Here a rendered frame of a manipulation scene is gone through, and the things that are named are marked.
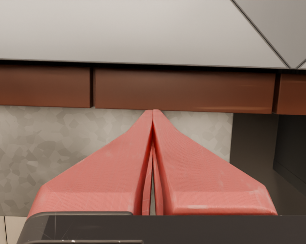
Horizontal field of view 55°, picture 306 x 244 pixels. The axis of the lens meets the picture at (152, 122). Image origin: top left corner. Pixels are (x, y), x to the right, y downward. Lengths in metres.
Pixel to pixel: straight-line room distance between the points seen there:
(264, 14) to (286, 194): 1.11
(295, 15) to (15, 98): 0.26
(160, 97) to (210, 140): 0.18
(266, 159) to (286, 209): 0.23
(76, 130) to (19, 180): 0.12
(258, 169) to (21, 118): 0.97
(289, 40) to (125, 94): 0.15
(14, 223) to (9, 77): 0.77
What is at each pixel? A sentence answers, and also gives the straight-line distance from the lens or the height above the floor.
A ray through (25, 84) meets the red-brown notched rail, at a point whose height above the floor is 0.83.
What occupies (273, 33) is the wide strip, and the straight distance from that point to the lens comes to 0.27.
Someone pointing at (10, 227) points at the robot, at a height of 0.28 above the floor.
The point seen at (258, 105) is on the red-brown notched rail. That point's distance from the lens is 0.31.
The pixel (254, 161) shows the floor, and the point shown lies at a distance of 1.24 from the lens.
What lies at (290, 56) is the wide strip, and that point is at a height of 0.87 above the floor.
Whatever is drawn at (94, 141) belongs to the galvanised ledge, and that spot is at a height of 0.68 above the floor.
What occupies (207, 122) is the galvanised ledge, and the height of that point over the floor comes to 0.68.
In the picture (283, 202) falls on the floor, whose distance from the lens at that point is 1.34.
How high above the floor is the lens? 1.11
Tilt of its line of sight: 80 degrees down
